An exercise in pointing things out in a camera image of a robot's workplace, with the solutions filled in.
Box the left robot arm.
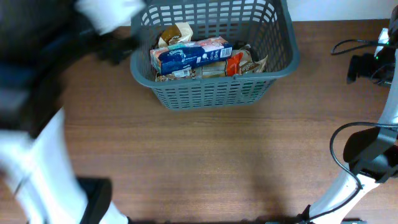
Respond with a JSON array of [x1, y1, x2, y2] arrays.
[[1, 0, 146, 224]]

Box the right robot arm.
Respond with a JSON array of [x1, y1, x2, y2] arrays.
[[297, 9, 397, 223]]

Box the grey plastic shopping basket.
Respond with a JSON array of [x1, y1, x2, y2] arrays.
[[130, 0, 300, 110]]

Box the long pasta package red ends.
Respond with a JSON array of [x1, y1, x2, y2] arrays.
[[193, 52, 244, 78]]

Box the snack bag beige brown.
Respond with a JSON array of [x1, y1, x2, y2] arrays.
[[154, 21, 200, 83], [232, 44, 268, 75]]

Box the tissue pack multipack box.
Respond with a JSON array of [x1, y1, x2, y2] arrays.
[[150, 36, 233, 75]]

